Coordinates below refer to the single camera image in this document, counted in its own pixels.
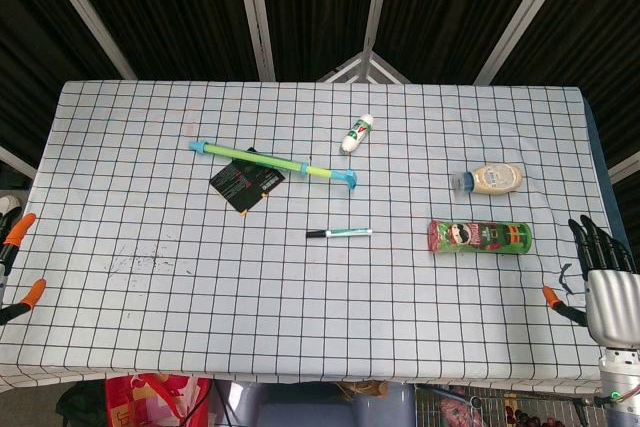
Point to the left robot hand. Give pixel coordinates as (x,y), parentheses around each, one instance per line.
(22,229)

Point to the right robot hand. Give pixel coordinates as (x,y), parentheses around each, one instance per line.
(612,302)

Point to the green white marker body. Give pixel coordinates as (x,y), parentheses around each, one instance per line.
(350,233)

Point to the white shoe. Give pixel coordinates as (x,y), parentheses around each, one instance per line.
(9,204)

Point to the green Pringles can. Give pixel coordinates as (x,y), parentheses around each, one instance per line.
(480,237)

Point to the mayonnaise squeeze bottle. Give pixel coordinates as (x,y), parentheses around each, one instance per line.
(497,178)

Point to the black bag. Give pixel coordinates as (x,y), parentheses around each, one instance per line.
(80,404)

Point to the red shopping bag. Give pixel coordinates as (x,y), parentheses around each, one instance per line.
(155,399)

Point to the black card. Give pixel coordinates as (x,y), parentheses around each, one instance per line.
(240,184)

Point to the light blue checkered tablecloth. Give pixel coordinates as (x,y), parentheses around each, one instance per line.
(320,312)

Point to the small white bottle green label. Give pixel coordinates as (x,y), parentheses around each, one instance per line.
(356,134)

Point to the white triangular frame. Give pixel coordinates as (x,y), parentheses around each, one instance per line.
(350,71)

